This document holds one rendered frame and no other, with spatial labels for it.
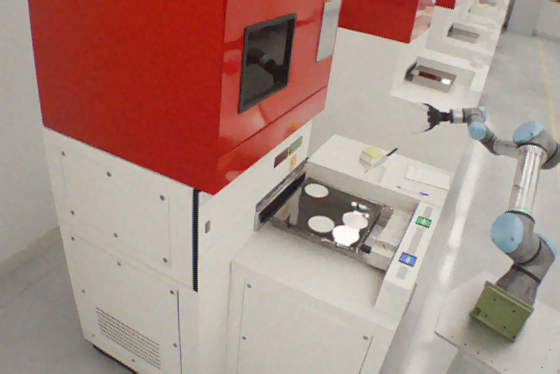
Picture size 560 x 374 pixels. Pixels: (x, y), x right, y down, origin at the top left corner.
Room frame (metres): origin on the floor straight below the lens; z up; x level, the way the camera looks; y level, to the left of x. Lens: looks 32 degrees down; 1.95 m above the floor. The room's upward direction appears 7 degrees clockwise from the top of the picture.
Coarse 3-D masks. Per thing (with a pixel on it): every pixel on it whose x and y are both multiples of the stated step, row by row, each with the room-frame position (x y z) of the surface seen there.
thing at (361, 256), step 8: (272, 224) 1.49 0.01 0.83; (280, 224) 1.48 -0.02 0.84; (288, 232) 1.46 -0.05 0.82; (296, 232) 1.45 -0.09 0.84; (312, 240) 1.42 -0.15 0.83; (320, 240) 1.41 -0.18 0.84; (328, 248) 1.40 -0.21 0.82; (336, 248) 1.38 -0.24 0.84; (352, 256) 1.36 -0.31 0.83; (360, 256) 1.35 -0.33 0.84; (368, 256) 1.34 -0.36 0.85
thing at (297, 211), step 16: (304, 192) 1.65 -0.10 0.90; (336, 192) 1.69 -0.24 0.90; (288, 208) 1.52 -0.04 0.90; (304, 208) 1.53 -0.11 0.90; (320, 208) 1.55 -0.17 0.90; (336, 208) 1.56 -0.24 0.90; (352, 208) 1.58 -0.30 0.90; (368, 208) 1.59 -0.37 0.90; (304, 224) 1.43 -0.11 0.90; (336, 224) 1.45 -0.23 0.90; (368, 224) 1.48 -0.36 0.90; (336, 240) 1.35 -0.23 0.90; (352, 240) 1.36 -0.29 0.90
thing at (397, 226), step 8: (392, 216) 1.59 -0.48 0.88; (392, 224) 1.53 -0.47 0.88; (400, 224) 1.53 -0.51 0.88; (408, 224) 1.54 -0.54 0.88; (384, 232) 1.47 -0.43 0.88; (392, 232) 1.47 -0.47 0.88; (400, 232) 1.48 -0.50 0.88; (400, 240) 1.43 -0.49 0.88; (376, 264) 1.29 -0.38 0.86; (384, 264) 1.27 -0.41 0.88
